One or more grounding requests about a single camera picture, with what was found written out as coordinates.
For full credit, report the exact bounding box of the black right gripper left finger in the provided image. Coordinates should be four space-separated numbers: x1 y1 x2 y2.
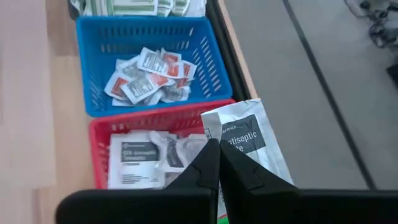
165 139 221 191

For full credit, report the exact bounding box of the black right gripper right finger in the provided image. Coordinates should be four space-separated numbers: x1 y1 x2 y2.
219 139 301 224

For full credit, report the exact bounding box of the white packet dark print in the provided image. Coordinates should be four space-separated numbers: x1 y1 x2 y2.
149 130 187 174
178 133 209 166

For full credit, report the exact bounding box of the white packet black print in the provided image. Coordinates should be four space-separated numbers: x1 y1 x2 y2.
200 98 295 220
107 132 165 190

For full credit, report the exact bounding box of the red slotted plastic basket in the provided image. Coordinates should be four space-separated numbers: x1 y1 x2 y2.
88 98 237 190

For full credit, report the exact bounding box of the blue slotted plastic basket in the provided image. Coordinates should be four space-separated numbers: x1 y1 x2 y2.
75 15 234 118

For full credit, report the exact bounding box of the black floor box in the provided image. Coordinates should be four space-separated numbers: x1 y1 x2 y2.
385 63 398 90

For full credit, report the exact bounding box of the black slotted plastic basket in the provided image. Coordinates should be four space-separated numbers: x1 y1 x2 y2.
67 0 209 20

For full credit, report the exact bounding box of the grey stand with cables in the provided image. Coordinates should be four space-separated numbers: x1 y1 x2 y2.
343 0 398 47

